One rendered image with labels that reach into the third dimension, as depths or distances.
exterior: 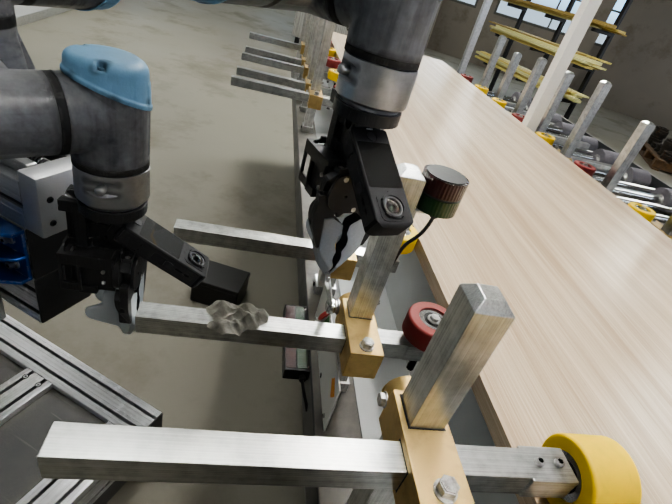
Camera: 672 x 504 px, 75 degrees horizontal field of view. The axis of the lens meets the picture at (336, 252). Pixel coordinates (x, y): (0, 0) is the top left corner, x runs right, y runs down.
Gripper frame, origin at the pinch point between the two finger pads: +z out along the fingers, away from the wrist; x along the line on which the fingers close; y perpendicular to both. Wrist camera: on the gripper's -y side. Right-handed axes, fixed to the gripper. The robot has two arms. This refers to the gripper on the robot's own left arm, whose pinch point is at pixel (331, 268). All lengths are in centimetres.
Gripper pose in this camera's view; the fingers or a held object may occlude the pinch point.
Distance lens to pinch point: 54.4
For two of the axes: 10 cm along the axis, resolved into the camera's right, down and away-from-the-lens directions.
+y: -4.2, -5.9, 6.9
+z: -2.4, 8.0, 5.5
